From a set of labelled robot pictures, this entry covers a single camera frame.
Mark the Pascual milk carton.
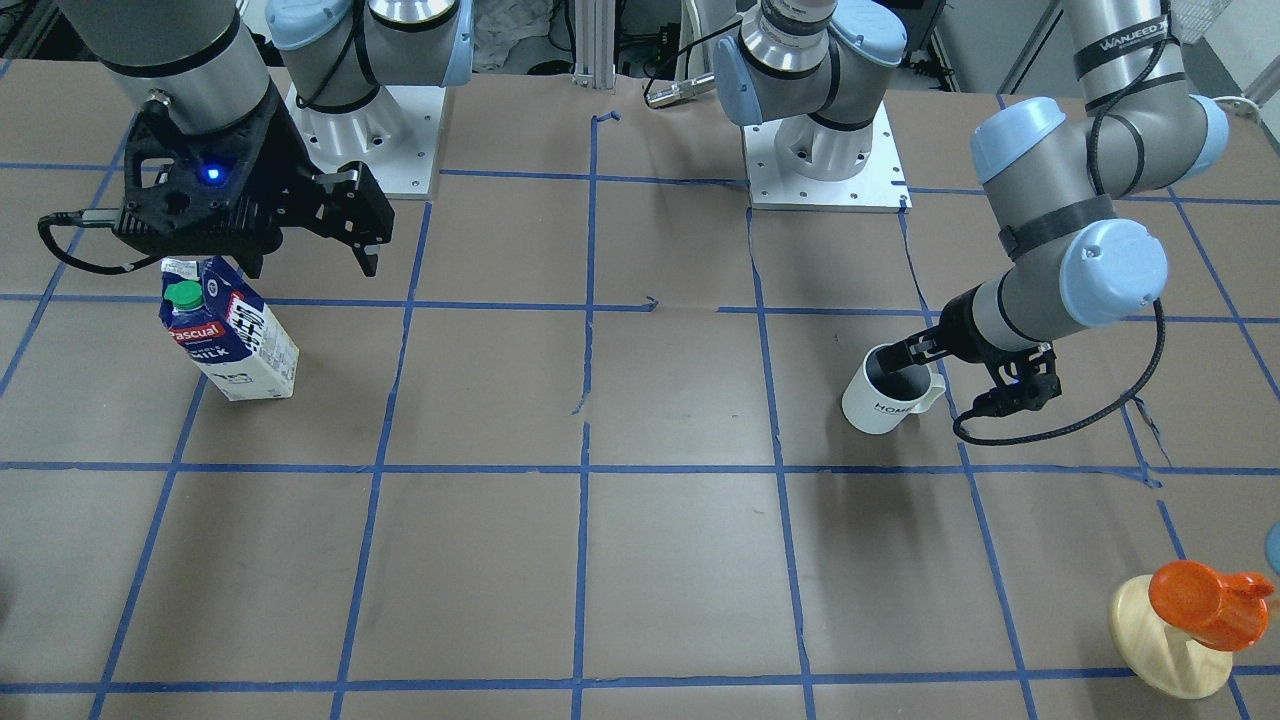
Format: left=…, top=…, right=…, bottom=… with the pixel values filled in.
left=159, top=258, right=300, bottom=401

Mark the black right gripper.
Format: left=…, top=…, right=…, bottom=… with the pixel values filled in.
left=111, top=83, right=396, bottom=278

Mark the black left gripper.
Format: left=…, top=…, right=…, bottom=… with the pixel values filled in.
left=876, top=288, right=1001, bottom=374

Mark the aluminium frame post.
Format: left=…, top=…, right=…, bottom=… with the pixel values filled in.
left=572, top=0, right=617, bottom=94

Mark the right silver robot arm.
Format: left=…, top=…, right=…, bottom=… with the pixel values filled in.
left=38, top=1, right=474, bottom=278

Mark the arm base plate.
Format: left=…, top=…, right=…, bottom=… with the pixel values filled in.
left=742, top=105, right=913, bottom=213
left=285, top=86, right=448, bottom=200

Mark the wooden mug tree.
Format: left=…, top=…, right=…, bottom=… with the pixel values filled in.
left=1108, top=574, right=1234, bottom=700

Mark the white mug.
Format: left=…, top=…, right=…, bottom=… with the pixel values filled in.
left=841, top=345, right=947, bottom=436

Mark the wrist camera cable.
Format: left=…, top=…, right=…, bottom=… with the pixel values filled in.
left=38, top=208, right=166, bottom=275

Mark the orange mug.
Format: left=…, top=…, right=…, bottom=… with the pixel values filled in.
left=1148, top=560, right=1276, bottom=652

